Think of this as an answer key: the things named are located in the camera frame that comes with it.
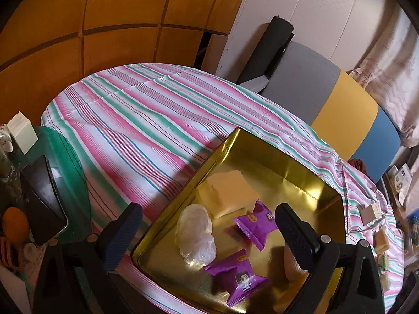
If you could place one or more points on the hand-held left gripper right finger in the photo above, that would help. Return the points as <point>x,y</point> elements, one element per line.
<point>294,235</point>

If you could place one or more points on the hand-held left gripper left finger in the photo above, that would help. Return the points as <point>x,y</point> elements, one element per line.
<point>122,235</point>

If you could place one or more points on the purple snack packet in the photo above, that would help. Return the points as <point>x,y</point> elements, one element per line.
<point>239,274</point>
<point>253,222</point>

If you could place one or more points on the gold metal tin box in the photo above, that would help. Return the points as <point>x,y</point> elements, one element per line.
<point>288,176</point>

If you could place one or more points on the clear plastic ball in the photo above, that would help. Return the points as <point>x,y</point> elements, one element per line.
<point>196,232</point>

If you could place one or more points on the cream yellow packet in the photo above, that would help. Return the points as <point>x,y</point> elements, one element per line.
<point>229,189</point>

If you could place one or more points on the small beige box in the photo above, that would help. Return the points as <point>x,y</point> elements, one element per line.
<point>385,284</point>
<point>371,214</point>
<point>382,241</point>
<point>383,263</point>

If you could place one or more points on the black tablet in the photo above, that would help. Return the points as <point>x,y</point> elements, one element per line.
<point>42,199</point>

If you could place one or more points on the dark red cloth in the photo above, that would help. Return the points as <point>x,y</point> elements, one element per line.
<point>356,165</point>

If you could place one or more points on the green glass side table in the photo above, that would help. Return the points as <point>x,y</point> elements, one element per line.
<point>62,147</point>

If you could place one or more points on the orange fruit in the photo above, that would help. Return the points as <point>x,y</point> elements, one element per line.
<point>14,222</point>

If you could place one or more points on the pink green striped tablecloth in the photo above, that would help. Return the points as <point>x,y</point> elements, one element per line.
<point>131,121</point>

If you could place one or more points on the orange plastic item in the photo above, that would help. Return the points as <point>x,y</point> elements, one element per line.
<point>8,253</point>

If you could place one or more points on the white printed carton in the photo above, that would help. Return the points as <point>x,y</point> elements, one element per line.
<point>402,178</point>

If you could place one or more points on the grey yellow blue chair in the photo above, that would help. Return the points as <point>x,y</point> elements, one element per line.
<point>350,104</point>

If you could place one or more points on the white square box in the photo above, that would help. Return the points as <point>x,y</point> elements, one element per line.
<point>23,134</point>

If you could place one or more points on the grey foam block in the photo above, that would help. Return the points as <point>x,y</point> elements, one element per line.
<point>257,83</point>

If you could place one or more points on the black rolled mat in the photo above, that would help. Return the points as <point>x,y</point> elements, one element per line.
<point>265,52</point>

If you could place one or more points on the beige patterned curtain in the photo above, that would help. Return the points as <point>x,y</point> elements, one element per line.
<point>392,72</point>

